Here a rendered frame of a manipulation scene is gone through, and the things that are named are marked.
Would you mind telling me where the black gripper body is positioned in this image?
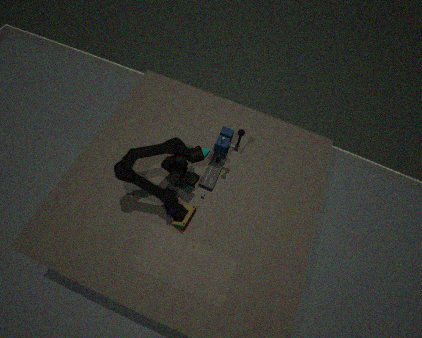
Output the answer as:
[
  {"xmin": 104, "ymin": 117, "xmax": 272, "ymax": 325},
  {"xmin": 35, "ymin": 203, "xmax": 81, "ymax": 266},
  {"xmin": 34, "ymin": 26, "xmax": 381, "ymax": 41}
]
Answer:
[{"xmin": 161, "ymin": 156, "xmax": 200, "ymax": 187}]

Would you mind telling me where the blue arbor press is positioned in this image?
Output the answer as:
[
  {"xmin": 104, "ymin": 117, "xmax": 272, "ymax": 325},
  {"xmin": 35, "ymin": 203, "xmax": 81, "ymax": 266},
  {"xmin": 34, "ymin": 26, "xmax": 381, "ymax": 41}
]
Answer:
[{"xmin": 199, "ymin": 126, "xmax": 245, "ymax": 191}]

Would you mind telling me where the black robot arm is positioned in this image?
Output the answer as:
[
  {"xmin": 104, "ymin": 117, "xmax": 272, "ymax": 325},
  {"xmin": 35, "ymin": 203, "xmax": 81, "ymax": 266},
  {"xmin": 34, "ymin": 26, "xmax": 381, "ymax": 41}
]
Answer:
[{"xmin": 114, "ymin": 138, "xmax": 204, "ymax": 222}]

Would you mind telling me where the teal rectangular block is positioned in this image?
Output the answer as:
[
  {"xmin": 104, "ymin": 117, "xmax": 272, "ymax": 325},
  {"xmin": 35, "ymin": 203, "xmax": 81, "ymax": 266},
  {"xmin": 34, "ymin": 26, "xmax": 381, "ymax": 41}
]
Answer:
[{"xmin": 202, "ymin": 147, "xmax": 210, "ymax": 158}]

